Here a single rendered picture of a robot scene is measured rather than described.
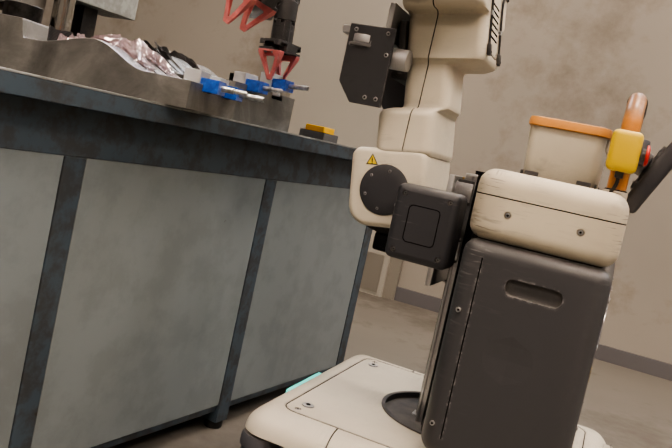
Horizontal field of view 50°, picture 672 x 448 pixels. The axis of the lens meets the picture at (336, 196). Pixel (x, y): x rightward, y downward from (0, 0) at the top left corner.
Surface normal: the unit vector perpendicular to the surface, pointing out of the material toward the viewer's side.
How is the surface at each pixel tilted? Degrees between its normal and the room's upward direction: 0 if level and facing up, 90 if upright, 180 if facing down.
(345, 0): 90
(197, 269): 90
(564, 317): 90
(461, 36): 90
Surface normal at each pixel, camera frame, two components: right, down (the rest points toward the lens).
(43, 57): -0.21, 0.02
